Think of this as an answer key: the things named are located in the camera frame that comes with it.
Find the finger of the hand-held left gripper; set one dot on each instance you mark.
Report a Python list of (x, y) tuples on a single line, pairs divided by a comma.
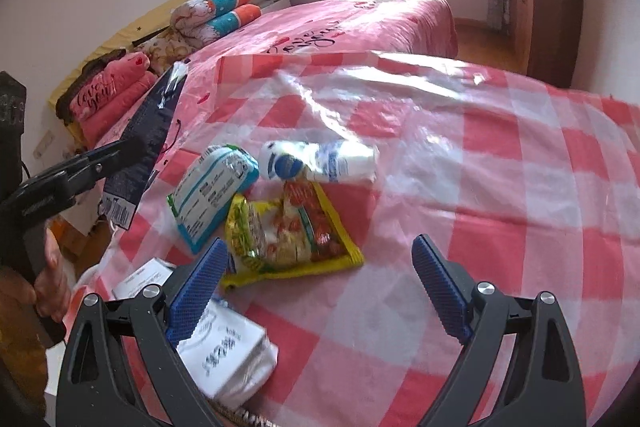
[(100, 162)]

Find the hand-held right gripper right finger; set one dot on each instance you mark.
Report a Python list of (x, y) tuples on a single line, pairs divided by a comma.
[(442, 287)]

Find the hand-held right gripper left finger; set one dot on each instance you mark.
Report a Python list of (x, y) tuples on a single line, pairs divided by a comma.
[(197, 287)]

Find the dark blue snack packet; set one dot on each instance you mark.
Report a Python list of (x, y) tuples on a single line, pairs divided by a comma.
[(145, 127)]

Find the white wet wipes packet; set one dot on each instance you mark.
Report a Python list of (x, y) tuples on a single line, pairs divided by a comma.
[(225, 352)]

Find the person's left hand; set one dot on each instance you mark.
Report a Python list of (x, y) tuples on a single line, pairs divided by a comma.
[(55, 287)]

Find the pink folded blanket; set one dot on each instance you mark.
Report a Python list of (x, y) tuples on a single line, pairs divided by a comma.
[(107, 84), (120, 112)]

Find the teal white snack packet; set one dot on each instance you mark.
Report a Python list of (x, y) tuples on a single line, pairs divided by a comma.
[(210, 199)]

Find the red white checked tablecloth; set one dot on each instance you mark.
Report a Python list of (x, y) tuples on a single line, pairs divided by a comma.
[(500, 207)]

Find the yellow noodle packet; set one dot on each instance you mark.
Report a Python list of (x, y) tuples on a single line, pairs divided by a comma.
[(295, 234)]

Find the yellow headboard cover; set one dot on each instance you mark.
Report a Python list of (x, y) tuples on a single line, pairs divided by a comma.
[(125, 32)]

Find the beige floral pillow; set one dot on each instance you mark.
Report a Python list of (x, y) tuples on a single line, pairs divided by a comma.
[(170, 49)]

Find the white blue tube packet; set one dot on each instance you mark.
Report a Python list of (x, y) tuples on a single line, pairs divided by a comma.
[(320, 163)]

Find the rolled floral quilt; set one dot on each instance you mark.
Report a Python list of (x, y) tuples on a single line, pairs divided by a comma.
[(232, 22), (215, 4)]

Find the bed with pink cover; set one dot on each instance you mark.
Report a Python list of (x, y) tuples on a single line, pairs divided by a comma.
[(350, 27)]

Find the brown wooden cabinet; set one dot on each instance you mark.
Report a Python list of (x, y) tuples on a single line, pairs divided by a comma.
[(545, 7)]

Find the white wall socket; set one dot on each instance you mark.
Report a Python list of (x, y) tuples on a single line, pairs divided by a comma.
[(44, 144)]

